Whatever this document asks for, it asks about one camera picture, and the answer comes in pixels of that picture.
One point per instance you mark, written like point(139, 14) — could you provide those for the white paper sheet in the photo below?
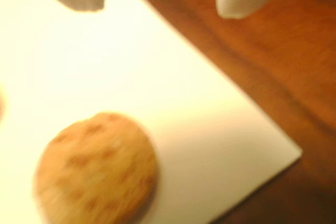
point(131, 64)

